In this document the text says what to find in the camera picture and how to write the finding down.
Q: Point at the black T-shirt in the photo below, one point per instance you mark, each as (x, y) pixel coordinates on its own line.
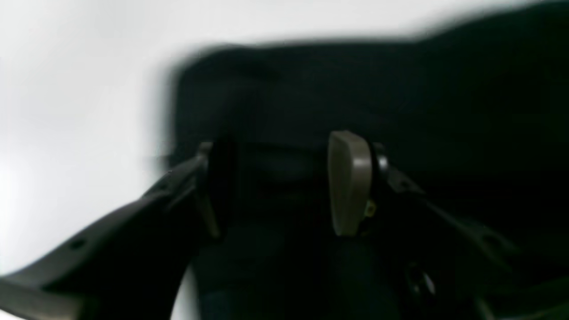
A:
(476, 115)

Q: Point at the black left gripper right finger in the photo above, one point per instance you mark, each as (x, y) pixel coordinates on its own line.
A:
(454, 267)

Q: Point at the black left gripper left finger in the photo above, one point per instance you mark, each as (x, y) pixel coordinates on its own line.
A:
(129, 264)

